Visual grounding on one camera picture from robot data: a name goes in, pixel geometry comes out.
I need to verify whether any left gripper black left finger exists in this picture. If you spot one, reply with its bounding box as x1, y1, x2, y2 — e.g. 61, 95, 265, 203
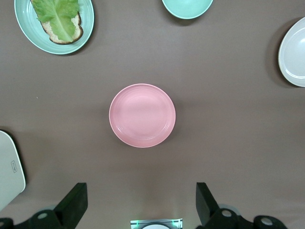
0, 182, 89, 229

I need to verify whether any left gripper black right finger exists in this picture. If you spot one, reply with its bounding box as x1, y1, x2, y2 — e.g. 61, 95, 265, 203
195, 182, 289, 229

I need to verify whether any pink plate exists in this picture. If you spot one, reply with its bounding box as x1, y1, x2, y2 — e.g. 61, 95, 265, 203
109, 83, 177, 149

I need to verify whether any brown table cloth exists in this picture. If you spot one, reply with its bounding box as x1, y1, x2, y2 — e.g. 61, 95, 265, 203
0, 0, 305, 229

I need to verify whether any beige toaster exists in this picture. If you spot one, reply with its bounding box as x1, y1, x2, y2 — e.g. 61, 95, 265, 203
0, 130, 26, 212

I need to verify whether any beige plate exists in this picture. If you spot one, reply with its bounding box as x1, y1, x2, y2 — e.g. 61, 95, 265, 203
277, 17, 305, 87

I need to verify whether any green plate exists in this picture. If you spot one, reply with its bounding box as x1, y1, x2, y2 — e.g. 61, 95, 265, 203
14, 0, 95, 55

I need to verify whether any green lettuce leaf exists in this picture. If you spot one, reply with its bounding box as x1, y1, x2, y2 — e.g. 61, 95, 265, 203
30, 0, 81, 42

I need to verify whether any green bowl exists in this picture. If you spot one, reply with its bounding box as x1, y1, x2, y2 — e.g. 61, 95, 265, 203
162, 0, 214, 20

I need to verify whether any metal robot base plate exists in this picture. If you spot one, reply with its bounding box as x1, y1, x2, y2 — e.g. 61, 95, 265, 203
130, 218, 183, 229

